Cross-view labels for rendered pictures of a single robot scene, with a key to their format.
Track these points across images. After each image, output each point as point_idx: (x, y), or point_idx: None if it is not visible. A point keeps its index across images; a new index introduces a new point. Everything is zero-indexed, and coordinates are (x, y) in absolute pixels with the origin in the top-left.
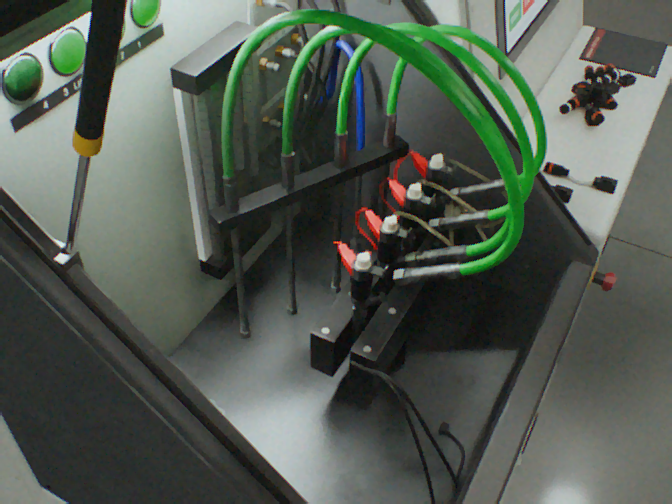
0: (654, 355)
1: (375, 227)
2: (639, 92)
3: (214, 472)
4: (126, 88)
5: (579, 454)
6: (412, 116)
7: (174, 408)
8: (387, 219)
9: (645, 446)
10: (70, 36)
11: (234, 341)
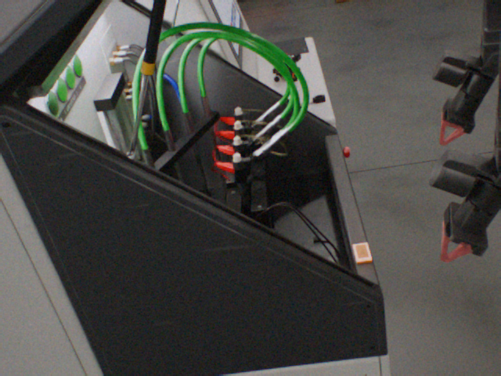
0: (387, 222)
1: (228, 150)
2: (306, 60)
3: (243, 236)
4: (82, 111)
5: (382, 291)
6: (211, 99)
7: (213, 208)
8: (235, 138)
9: (412, 267)
10: (61, 80)
11: None
